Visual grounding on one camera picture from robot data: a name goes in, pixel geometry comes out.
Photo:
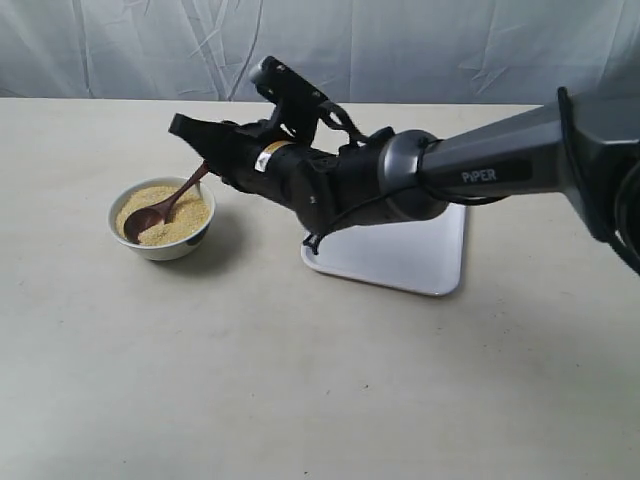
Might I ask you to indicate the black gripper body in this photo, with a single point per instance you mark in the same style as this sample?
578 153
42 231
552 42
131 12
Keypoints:
264 159

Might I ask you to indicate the dark brown wooden spoon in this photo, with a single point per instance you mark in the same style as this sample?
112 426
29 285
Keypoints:
147 217

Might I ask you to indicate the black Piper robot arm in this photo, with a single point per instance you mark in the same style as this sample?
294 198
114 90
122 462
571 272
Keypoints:
584 147

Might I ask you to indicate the tan granular powder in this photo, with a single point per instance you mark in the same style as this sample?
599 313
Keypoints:
188 215

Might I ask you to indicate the white rectangular plastic tray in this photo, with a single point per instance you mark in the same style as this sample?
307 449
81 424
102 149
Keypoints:
425 258

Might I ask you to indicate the white ceramic bowl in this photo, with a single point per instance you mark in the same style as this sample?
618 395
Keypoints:
170 251

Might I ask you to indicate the grey wrinkled backdrop curtain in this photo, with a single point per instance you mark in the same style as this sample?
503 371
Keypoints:
510 52

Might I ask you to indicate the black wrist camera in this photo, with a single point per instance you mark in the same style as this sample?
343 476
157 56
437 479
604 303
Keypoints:
297 102

